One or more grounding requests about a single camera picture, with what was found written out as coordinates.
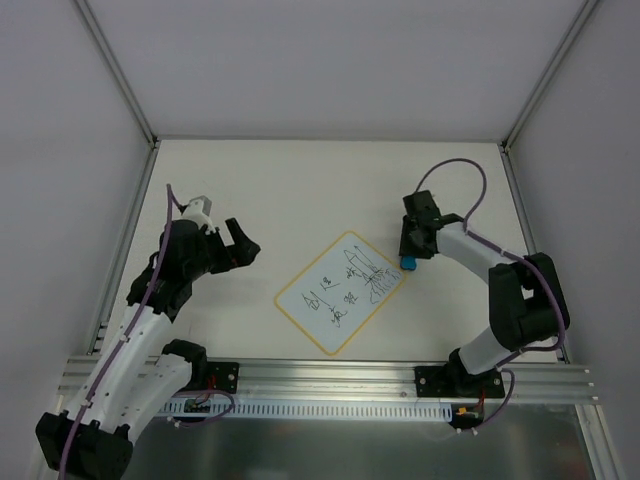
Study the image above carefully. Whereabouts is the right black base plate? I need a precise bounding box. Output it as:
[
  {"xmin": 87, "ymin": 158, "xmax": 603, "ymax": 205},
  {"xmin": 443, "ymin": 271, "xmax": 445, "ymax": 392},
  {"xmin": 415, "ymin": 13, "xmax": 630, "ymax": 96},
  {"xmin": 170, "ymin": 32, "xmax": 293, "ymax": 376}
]
[{"xmin": 413, "ymin": 365, "xmax": 505, "ymax": 399}]

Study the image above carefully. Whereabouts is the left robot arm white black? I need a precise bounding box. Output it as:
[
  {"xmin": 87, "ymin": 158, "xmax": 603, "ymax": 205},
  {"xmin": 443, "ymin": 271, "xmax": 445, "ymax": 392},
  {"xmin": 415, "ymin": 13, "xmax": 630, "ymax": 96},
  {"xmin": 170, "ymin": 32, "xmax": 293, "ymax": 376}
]
[{"xmin": 35, "ymin": 218, "xmax": 260, "ymax": 479}]

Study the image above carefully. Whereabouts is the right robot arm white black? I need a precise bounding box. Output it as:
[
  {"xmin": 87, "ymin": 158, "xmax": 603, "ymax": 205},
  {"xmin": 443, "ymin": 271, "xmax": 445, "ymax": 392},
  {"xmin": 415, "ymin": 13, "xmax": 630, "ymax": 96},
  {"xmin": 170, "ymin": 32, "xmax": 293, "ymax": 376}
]
[{"xmin": 399, "ymin": 214, "xmax": 570, "ymax": 396}]

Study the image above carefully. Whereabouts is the front aluminium mounting rail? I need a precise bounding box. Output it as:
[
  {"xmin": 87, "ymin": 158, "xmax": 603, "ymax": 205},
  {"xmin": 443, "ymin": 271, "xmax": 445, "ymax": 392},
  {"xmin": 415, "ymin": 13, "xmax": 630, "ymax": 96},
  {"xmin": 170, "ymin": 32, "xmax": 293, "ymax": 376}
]
[{"xmin": 56, "ymin": 355, "xmax": 601, "ymax": 405}]

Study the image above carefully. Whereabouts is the white slotted cable duct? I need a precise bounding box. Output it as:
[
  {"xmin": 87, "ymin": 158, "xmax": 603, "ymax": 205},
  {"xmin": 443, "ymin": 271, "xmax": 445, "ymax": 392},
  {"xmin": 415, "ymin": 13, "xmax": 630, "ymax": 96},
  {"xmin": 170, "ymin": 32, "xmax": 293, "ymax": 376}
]
[{"xmin": 157, "ymin": 396, "xmax": 453, "ymax": 423}]

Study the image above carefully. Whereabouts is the left aluminium corner post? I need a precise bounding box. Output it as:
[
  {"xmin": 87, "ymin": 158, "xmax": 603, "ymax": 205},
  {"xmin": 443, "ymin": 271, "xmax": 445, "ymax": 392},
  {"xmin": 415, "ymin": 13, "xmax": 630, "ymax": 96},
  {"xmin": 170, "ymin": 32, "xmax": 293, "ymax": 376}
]
[{"xmin": 71, "ymin": 0, "xmax": 158, "ymax": 148}]

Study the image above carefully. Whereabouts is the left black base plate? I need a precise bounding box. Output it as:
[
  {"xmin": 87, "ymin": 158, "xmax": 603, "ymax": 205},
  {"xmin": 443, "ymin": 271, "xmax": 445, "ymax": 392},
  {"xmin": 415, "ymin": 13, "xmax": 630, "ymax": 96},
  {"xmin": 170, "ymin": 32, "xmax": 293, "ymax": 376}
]
[{"xmin": 205, "ymin": 361, "xmax": 240, "ymax": 394}]

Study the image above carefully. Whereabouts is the yellow-framed small whiteboard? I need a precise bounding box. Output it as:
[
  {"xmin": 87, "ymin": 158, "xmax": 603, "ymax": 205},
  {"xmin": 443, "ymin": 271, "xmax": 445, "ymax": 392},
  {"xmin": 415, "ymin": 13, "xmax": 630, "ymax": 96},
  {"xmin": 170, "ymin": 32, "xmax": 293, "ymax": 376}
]
[{"xmin": 274, "ymin": 231, "xmax": 405, "ymax": 356}]

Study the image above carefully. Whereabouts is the left green circuit board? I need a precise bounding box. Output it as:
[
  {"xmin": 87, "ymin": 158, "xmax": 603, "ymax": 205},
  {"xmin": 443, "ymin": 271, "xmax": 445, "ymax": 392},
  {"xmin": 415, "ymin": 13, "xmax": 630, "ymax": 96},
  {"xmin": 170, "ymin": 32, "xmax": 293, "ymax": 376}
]
[{"xmin": 183, "ymin": 398, "xmax": 211, "ymax": 414}]

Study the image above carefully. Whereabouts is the right aluminium corner post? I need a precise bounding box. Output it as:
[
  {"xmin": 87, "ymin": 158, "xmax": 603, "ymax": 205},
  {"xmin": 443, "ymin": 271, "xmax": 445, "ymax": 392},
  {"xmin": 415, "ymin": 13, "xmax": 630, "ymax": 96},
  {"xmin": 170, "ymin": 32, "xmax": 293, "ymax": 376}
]
[{"xmin": 501, "ymin": 0, "xmax": 601, "ymax": 152}]

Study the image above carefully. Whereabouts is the aluminium corner post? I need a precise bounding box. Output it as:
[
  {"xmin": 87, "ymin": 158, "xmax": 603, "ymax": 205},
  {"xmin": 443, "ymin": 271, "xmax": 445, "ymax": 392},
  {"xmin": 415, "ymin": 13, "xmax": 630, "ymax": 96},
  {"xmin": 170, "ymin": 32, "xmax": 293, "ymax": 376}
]
[
  {"xmin": 501, "ymin": 0, "xmax": 601, "ymax": 152},
  {"xmin": 71, "ymin": 0, "xmax": 158, "ymax": 148}
]

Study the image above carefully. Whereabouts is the blue bone-shaped eraser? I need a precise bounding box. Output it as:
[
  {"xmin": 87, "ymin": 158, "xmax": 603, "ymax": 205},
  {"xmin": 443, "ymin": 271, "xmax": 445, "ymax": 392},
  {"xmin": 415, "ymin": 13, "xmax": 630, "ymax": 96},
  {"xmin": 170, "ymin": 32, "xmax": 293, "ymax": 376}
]
[{"xmin": 400, "ymin": 256, "xmax": 417, "ymax": 271}]

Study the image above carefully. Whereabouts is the right small circuit board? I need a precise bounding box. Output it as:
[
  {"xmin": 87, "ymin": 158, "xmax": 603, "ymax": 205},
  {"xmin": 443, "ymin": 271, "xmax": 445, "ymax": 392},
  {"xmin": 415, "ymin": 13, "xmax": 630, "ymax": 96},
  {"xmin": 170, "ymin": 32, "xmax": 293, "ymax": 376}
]
[{"xmin": 453, "ymin": 404, "xmax": 485, "ymax": 421}]

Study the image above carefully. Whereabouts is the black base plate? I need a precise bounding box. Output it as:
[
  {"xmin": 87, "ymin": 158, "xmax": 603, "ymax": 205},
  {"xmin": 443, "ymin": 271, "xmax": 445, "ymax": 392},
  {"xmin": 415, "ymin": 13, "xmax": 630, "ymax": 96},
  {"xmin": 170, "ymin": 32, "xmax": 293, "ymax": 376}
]
[
  {"xmin": 205, "ymin": 361, "xmax": 240, "ymax": 394},
  {"xmin": 413, "ymin": 365, "xmax": 505, "ymax": 399}
]

